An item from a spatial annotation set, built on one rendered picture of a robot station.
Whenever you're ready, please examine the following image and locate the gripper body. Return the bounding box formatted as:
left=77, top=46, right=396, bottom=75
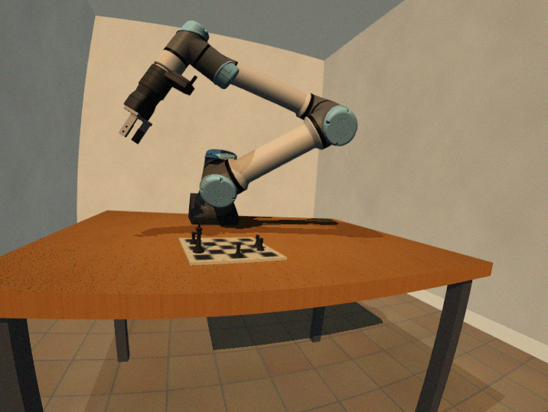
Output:
left=124, top=50, right=197, bottom=121

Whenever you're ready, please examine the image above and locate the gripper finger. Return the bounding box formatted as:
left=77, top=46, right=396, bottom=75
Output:
left=119, top=105, right=141, bottom=137
left=131, top=117, right=152, bottom=144

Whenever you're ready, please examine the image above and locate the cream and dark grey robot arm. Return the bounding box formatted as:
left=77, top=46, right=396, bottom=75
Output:
left=164, top=21, right=357, bottom=216

